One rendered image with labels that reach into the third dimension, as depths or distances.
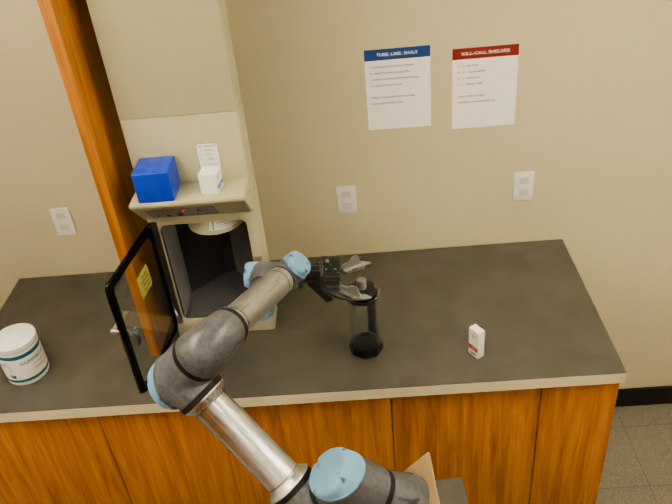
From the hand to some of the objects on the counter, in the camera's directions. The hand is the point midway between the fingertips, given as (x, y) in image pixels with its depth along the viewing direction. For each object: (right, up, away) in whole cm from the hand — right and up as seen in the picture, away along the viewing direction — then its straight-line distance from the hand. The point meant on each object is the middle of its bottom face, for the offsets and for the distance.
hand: (369, 281), depth 202 cm
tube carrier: (0, -21, +20) cm, 29 cm away
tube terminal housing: (-46, -11, +43) cm, 63 cm away
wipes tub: (-108, -30, +25) cm, 114 cm away
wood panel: (-68, -11, +46) cm, 83 cm away
